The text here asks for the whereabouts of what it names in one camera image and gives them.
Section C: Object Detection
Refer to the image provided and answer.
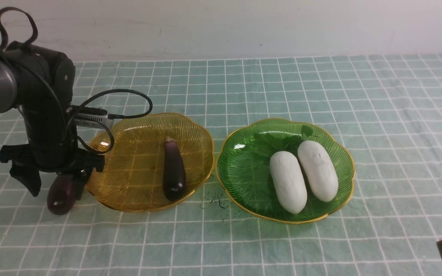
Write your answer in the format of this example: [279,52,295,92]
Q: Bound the green checkered tablecloth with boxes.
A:
[0,54,442,276]

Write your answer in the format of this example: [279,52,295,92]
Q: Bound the green glass plate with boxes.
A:
[216,118,356,224]

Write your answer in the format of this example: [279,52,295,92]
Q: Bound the black camera cable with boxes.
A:
[0,7,153,155]

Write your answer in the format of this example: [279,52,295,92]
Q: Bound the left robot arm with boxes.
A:
[0,41,105,200]

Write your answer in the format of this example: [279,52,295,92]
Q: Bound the white radish with leaves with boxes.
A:
[297,125,338,202]
[254,133,308,214]

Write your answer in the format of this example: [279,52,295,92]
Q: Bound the purple eggplant one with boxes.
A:
[47,174,82,215]
[163,137,186,202]

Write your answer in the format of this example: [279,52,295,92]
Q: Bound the amber glass plate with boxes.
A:
[85,112,214,213]

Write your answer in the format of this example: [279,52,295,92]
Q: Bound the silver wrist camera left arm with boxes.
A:
[67,105,114,129]

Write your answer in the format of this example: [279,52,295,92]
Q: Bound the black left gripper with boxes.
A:
[0,42,105,200]

